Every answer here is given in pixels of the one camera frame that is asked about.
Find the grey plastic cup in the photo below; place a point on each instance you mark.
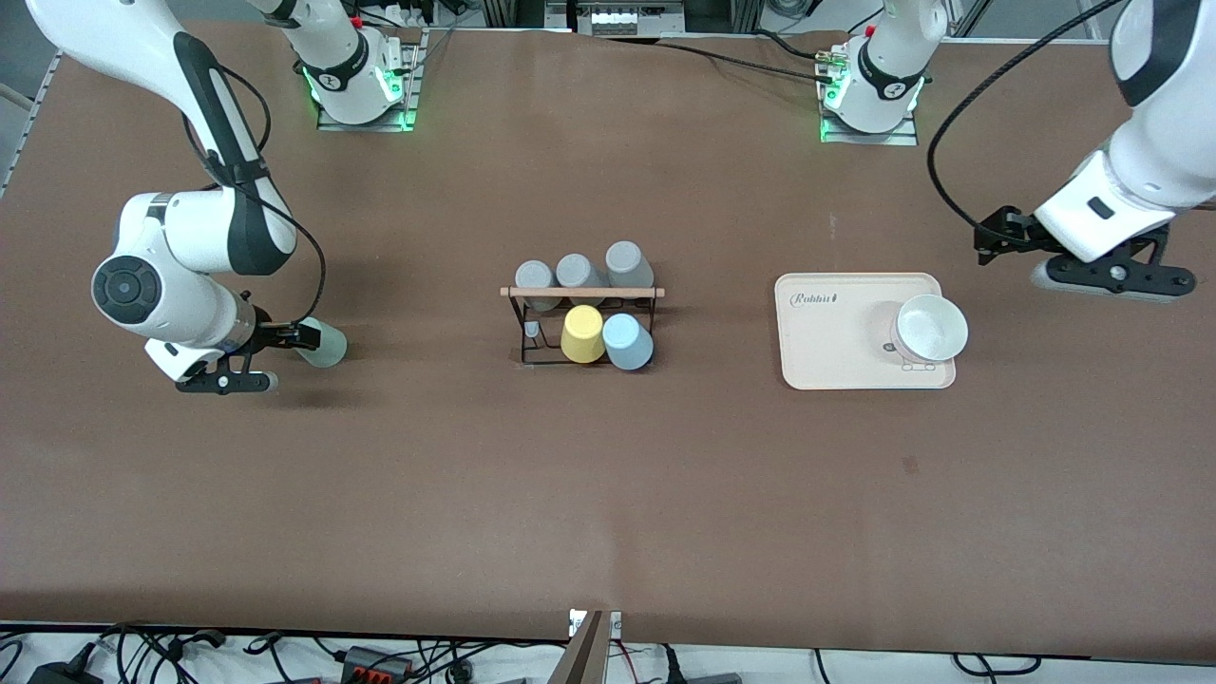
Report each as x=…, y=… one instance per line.
x=575, y=271
x=627, y=261
x=534, y=275

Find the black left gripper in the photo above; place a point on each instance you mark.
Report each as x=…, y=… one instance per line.
x=1009, y=234

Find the wooden post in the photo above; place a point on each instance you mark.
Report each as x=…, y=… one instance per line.
x=579, y=655

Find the white rack device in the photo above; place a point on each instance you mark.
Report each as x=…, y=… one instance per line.
x=627, y=19

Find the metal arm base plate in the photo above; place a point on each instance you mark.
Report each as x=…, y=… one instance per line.
x=869, y=138
x=410, y=76

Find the cream rabbit print tray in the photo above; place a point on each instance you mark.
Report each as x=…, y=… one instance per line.
x=836, y=366

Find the yellow plastic cup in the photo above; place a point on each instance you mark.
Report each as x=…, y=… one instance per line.
x=582, y=337

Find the light blue plastic cup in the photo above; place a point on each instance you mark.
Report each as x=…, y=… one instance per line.
x=627, y=344

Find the black plug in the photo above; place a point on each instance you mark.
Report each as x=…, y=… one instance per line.
x=673, y=665

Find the white power strip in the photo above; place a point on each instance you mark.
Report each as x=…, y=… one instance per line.
x=408, y=14

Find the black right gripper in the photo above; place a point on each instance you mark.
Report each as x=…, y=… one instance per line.
x=270, y=335

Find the grey flat box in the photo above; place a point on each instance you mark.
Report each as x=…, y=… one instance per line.
x=712, y=678

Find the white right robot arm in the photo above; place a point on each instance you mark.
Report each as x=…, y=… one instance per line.
x=204, y=233

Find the pale green plastic cup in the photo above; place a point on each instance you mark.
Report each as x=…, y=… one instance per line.
x=331, y=353

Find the black power adapter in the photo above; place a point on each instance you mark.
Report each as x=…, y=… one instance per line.
x=62, y=674

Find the white bowl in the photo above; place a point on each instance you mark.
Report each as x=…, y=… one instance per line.
x=931, y=328

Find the white marker tag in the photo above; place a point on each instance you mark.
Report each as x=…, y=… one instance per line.
x=616, y=624

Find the black orange connector block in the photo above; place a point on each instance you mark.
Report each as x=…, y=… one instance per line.
x=366, y=657

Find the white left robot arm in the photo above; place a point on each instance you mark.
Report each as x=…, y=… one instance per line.
x=1159, y=142

